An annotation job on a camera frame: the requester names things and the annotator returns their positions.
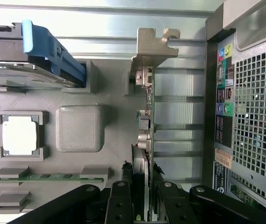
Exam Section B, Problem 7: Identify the green RAM stick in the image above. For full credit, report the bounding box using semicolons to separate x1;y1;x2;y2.
0;174;103;182

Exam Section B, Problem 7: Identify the grey printed parts rack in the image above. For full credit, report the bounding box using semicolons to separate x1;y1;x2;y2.
0;59;147;214

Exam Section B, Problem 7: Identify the open black PC case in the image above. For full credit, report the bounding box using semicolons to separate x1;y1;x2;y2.
204;0;266;210

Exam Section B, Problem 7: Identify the silver CPU chip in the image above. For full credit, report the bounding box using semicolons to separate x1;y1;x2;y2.
1;114;40;156

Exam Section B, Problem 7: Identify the hard disk in blue caddy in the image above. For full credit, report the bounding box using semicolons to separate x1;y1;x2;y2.
0;20;88;89

